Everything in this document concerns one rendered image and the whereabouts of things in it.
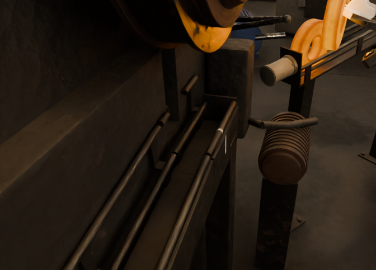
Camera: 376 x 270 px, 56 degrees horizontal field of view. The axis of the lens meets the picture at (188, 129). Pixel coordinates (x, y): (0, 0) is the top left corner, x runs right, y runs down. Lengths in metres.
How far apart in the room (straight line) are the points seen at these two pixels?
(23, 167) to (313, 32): 0.86
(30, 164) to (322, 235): 1.24
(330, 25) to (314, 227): 0.85
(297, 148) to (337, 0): 0.36
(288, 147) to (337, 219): 0.65
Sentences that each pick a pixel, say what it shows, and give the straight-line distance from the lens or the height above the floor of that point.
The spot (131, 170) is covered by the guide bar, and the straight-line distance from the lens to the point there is 0.52.
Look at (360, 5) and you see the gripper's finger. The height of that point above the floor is 0.86.
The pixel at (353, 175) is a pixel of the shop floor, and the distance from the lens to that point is 1.78.
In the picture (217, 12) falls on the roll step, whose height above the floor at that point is 0.96.
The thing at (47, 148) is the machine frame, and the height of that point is 0.87.
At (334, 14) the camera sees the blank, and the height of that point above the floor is 0.85.
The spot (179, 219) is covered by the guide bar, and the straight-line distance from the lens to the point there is 0.51.
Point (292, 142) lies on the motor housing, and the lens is 0.97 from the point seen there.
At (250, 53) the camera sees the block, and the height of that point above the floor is 0.79.
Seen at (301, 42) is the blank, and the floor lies 0.74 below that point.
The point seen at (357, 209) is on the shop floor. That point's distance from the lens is 1.62.
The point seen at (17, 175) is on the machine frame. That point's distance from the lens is 0.36.
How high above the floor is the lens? 1.07
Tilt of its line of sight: 33 degrees down
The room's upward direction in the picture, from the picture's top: 3 degrees counter-clockwise
